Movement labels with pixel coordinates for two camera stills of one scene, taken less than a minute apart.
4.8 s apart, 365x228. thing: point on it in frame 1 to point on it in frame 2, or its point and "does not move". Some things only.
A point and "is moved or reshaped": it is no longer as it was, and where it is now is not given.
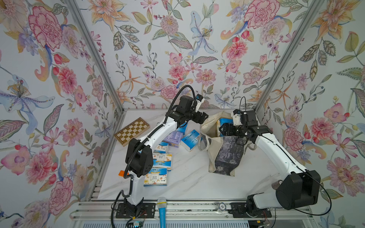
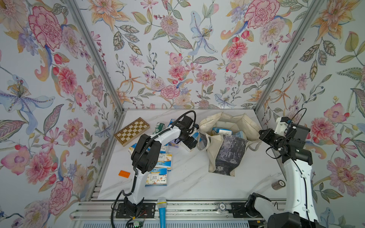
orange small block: [121, 173] does not move
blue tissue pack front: [224, 120] is moved or reshaped
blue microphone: [161, 203] does not move
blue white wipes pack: [162, 160] does not move
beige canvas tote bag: [224, 152] does not move
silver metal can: [275, 185] does not move
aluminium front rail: [184, 210] does not move
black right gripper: [226, 126] to [265, 139]
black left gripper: [201, 118] to [189, 142]
